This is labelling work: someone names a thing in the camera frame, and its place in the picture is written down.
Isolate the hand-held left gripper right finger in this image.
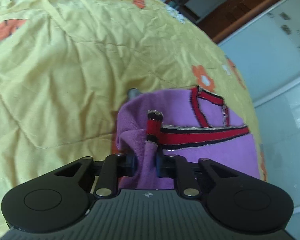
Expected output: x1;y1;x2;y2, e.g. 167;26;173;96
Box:
156;154;231;200

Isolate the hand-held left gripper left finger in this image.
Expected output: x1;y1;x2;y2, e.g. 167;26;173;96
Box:
53;153;138;200

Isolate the purple sweater with red trim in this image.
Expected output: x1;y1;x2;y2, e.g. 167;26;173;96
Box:
115;86;261;191

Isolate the yellow floral bedsheet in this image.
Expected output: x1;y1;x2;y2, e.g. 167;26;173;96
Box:
0;0;268;235

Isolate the brown wooden furniture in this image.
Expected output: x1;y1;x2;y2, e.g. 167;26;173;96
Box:
165;0;300;44

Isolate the white cabinet with floral decals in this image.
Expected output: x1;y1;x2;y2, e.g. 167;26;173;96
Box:
216;0;300;108

